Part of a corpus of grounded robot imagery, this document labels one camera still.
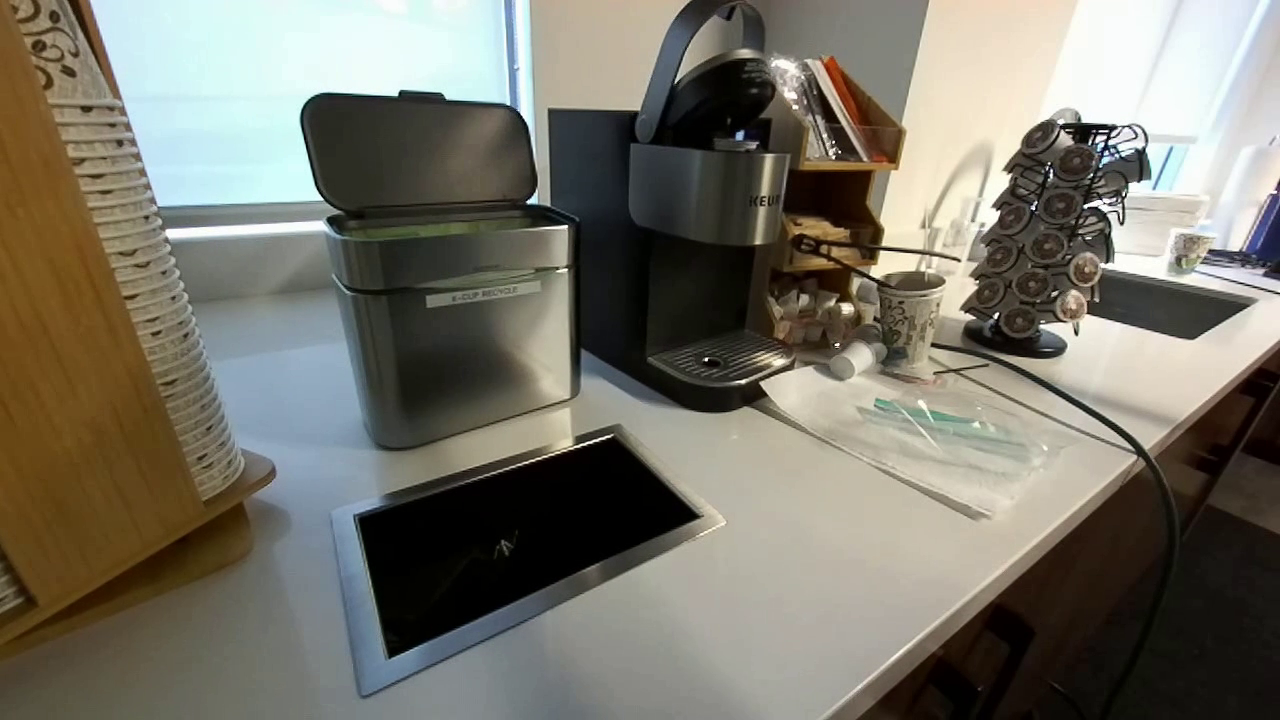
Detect patterned paper cup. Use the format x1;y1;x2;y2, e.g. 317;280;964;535
881;272;943;380

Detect black power cable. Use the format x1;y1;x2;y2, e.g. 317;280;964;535
932;339;1190;720

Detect small creamer cup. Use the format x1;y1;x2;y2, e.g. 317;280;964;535
829;342;886;380

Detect stack of paper cups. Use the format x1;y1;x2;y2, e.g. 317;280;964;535
3;0;246;499

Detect coffee maker lid with handle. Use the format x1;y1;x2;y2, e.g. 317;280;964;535
636;0;799;150

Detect stainless steel trash bin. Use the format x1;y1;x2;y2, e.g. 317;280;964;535
301;93;578;447

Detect wooden condiment organizer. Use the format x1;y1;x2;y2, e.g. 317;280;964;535
768;54;904;352

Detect coffee pod carousel rack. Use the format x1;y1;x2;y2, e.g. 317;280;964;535
961;109;1152;359

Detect clear plastic bag with stirrers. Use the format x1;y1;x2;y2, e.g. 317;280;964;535
765;366;1073;520

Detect countertop sink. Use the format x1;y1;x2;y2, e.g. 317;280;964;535
1093;266;1248;339

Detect black silver coffee maker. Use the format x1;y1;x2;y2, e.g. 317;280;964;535
545;103;799;412

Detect countertop trash chute frame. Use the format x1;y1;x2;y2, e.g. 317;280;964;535
332;426;720;695

